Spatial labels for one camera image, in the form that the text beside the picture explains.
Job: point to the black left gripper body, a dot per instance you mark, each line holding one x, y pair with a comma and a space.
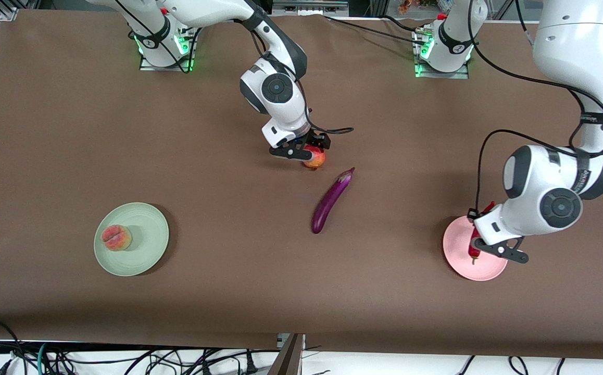
473, 214

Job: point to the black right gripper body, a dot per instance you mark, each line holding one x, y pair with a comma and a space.
318, 139

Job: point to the red apple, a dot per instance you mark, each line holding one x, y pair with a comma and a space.
316, 160

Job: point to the red chili pepper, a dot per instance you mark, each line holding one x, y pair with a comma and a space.
474, 246

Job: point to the purple eggplant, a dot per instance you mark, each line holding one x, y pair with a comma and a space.
330, 203

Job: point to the orange peach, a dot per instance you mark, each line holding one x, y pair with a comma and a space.
116, 237

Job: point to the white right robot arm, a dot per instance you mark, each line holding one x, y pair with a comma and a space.
280, 104

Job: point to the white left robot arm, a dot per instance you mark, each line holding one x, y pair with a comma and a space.
572, 52

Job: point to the pink round plate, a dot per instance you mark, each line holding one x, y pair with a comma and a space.
489, 270

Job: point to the orange plastic toy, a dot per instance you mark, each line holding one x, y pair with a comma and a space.
408, 6

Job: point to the brown table cloth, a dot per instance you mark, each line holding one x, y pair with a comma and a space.
228, 291

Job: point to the green round plate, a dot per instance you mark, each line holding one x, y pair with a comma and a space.
148, 250

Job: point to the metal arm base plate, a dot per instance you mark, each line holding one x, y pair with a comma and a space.
150, 66
457, 75

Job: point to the aluminium frame profile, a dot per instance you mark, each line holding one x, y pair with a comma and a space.
9, 14

